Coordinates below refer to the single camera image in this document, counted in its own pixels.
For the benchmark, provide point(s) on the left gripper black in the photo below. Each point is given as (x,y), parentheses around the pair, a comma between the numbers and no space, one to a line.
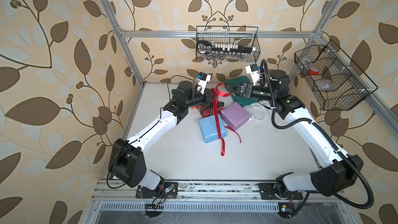
(205,96)

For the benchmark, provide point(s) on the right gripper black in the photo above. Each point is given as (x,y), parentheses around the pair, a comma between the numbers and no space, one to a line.
(246,90)

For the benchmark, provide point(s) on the red ribbon bow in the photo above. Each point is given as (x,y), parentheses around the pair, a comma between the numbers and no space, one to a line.
(216,94)

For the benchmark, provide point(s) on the purple gift box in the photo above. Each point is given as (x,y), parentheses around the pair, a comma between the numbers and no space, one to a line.
(235,116)

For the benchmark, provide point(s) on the white ribbon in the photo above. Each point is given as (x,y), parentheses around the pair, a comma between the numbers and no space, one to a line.
(261,116)

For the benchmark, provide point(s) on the blue gift box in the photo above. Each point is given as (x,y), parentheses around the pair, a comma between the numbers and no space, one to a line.
(208,129)

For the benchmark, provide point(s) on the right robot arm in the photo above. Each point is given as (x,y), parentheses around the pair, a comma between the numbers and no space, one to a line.
(337,169)

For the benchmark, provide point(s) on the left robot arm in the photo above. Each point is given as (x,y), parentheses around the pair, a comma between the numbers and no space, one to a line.
(127,161)

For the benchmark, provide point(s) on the black printed ribbon bow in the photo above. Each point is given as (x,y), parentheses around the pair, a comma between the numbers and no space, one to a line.
(211,110)

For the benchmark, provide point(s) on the dark red gift box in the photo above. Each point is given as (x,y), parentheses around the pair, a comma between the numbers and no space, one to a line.
(201,108)

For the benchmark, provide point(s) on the green plastic tool case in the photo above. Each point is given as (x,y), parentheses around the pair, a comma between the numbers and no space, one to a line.
(234,83)

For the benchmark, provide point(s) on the red object in basket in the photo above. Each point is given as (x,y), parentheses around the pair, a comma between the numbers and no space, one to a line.
(313,70)

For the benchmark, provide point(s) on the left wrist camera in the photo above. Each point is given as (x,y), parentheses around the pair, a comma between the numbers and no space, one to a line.
(203,79)

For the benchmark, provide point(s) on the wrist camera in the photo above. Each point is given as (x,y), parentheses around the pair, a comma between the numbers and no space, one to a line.
(253,71)
(203,79)

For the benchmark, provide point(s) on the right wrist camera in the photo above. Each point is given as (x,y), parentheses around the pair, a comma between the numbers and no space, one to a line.
(253,71)

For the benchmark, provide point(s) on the socket set rail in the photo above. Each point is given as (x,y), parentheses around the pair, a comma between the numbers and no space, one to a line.
(206,48)

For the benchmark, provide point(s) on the black wire basket back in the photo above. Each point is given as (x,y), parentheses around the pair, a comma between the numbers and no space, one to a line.
(227,43)

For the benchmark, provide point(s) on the black wire basket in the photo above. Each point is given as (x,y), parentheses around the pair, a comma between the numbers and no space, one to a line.
(341,84)
(227,43)

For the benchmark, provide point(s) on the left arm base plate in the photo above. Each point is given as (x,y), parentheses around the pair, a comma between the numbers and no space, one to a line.
(169,188)

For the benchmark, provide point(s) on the aluminium front rail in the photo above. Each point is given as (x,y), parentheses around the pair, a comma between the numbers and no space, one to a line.
(197,190)

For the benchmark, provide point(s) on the black wire basket right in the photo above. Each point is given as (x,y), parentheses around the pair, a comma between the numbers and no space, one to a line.
(341,84)

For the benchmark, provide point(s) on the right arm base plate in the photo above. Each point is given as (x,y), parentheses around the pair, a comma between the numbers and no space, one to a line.
(276,191)

